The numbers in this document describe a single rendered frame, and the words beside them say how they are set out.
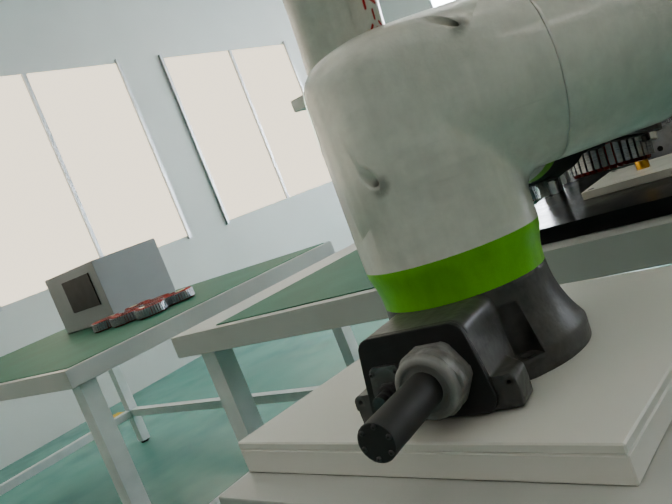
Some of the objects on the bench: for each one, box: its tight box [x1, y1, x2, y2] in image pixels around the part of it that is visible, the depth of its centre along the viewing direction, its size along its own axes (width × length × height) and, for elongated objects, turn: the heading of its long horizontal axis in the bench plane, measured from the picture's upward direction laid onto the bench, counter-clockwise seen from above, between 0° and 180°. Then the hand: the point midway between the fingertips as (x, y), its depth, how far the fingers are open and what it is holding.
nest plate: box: [581, 153, 672, 200], centre depth 101 cm, size 15×15×1 cm
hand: (603, 143), depth 90 cm, fingers closed on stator, 11 cm apart
